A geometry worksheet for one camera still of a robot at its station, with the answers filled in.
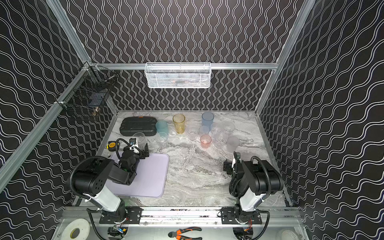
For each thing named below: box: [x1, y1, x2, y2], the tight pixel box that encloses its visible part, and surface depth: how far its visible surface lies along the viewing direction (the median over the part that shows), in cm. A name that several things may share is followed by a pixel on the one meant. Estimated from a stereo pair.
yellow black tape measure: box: [106, 141, 120, 152], surface depth 99 cm
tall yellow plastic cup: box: [172, 113, 186, 135], surface depth 103 cm
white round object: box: [281, 230, 297, 240], surface depth 70 cm
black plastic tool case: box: [119, 116, 158, 137], surface depth 106 cm
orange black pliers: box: [168, 226, 203, 240], surface depth 70 cm
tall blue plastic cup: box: [202, 112, 215, 128], surface depth 102 cm
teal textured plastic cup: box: [155, 120, 169, 135], surface depth 105 cm
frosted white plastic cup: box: [226, 136, 240, 154], surface depth 97 cm
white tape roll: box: [61, 218, 91, 240], surface depth 72 cm
